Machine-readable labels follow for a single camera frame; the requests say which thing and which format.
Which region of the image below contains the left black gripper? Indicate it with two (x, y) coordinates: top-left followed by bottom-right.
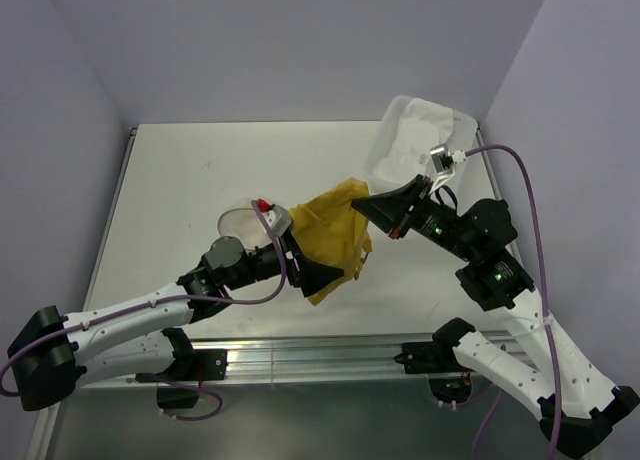
(225, 223), (343, 295)

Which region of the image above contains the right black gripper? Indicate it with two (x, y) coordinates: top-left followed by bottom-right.
(351, 173), (477, 261)

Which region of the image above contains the yellow bra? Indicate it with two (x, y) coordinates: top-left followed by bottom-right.
(289, 178), (373, 306)

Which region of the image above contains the white mesh laundry bag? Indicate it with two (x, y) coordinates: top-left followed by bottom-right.
(217, 204), (271, 250)

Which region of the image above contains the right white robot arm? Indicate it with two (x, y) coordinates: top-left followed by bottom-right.
(351, 176), (639, 459)

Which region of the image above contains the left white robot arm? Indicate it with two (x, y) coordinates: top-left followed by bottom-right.
(1, 235), (346, 411)

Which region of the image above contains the white bra in tray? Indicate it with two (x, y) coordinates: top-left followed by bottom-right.
(371, 96), (454, 185)

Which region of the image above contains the white plastic tray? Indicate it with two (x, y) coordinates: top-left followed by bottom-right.
(363, 95), (478, 193)

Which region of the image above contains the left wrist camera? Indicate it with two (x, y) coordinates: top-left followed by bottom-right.
(251, 199), (292, 237)

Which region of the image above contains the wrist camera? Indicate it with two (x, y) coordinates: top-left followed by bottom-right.
(251, 199), (292, 237)
(429, 144), (467, 189)

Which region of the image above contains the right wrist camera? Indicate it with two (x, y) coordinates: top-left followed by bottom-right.
(429, 144), (467, 189)

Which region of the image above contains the aluminium mounting rail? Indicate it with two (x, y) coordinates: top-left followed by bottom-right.
(49, 299), (571, 387)

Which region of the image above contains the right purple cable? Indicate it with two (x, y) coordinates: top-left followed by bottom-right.
(462, 143), (564, 454)

